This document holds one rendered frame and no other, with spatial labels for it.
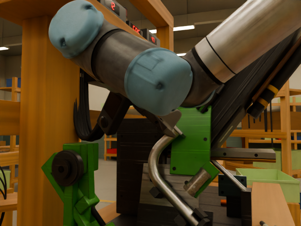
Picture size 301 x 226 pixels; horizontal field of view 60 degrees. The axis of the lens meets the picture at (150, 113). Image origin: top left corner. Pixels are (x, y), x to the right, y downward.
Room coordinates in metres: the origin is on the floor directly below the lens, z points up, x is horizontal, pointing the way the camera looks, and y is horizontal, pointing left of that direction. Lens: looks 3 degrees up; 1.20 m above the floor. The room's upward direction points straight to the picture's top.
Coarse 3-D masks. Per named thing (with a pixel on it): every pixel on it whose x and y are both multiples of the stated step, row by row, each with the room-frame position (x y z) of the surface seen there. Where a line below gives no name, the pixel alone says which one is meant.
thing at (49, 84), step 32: (32, 32) 0.69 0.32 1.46; (160, 32) 1.63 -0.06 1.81; (32, 64) 0.68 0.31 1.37; (64, 64) 0.73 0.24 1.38; (32, 96) 0.68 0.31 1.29; (64, 96) 0.73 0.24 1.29; (32, 128) 0.68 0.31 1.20; (64, 128) 0.74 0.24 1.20; (32, 160) 0.68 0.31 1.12; (32, 192) 0.68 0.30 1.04; (32, 224) 0.68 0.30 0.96
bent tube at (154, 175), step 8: (176, 128) 0.76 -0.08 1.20; (176, 136) 0.77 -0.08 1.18; (184, 136) 0.77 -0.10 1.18; (160, 144) 0.77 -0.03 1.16; (168, 144) 0.78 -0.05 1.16; (152, 152) 0.77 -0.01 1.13; (160, 152) 0.77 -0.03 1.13; (152, 160) 0.76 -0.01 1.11; (152, 168) 0.76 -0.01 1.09; (152, 176) 0.75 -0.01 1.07; (160, 176) 0.75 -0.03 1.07; (160, 184) 0.74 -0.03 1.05; (168, 192) 0.72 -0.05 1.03; (168, 200) 0.73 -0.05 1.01; (176, 200) 0.71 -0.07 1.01; (176, 208) 0.71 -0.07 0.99; (184, 208) 0.70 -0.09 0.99; (184, 216) 0.69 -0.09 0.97; (192, 216) 0.69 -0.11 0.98; (192, 224) 0.68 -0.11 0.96
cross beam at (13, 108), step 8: (0, 104) 0.65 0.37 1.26; (8, 104) 0.67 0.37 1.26; (16, 104) 0.69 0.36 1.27; (0, 112) 0.65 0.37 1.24; (8, 112) 0.67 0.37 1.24; (16, 112) 0.69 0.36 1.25; (96, 112) 1.03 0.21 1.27; (0, 120) 0.65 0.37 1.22; (8, 120) 0.67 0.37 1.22; (16, 120) 0.69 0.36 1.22; (96, 120) 1.03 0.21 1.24; (0, 128) 0.65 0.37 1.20; (8, 128) 0.67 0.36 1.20; (16, 128) 0.69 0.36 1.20
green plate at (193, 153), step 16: (192, 112) 0.79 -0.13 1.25; (208, 112) 0.77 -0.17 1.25; (192, 128) 0.78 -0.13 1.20; (208, 128) 0.76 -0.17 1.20; (176, 144) 0.79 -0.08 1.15; (192, 144) 0.77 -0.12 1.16; (208, 144) 0.75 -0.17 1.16; (176, 160) 0.77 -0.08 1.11; (192, 160) 0.76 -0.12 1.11; (208, 160) 0.74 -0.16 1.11
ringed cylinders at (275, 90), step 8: (296, 56) 0.86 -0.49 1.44; (288, 64) 0.87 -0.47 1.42; (296, 64) 0.86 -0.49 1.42; (280, 72) 0.88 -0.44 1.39; (288, 72) 0.87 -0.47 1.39; (272, 80) 0.89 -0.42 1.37; (280, 80) 0.88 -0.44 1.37; (272, 88) 0.88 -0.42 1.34; (280, 88) 1.02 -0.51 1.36; (264, 96) 0.90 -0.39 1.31; (272, 96) 0.90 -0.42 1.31; (256, 104) 0.91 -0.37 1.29; (264, 104) 0.90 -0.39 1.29; (248, 112) 0.92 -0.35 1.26; (256, 112) 0.91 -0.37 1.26
